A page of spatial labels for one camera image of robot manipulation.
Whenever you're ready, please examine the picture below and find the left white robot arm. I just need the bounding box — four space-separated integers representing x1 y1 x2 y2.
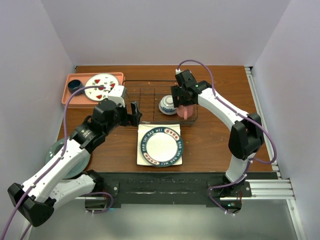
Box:
7 97 142 227

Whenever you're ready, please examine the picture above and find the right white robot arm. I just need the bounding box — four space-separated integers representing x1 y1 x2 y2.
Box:
171 79 265 197

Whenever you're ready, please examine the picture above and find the white square plate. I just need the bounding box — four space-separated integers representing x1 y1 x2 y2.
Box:
136 123 183 166

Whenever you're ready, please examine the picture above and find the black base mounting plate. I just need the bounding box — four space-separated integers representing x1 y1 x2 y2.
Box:
74 171 251 210

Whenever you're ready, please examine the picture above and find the green rim white plate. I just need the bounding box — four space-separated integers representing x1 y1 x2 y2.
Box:
140 126 184 167

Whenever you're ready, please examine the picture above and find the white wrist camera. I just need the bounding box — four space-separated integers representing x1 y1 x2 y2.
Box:
107 85 127 107
175 69 197 88

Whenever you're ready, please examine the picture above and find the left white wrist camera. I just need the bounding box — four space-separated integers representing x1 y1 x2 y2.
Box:
107 85 127 107

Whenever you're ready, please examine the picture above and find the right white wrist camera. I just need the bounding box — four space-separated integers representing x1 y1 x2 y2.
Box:
175 69 197 88

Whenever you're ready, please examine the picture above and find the white watermelon pattern plate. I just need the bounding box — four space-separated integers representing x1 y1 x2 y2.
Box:
84 73 122 102

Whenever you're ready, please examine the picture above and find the grey green plate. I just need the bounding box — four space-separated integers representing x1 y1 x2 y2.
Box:
45 138 91 180

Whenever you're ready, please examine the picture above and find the dark blue mug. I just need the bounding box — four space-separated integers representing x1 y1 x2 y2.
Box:
67 79 84 94

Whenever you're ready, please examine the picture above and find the pink mug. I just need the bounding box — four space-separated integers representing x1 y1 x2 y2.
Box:
177 105 194 120

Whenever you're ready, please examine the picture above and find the blue floral small bowl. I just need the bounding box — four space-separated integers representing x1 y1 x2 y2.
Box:
158 95 177 115

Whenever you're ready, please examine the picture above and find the pink plastic tray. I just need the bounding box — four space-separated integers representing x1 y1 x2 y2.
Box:
61 72 125 109

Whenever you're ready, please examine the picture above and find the black wire dish rack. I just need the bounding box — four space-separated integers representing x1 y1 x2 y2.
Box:
123 79 198 126

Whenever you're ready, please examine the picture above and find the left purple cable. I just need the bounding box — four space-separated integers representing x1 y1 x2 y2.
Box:
0 86 106 240

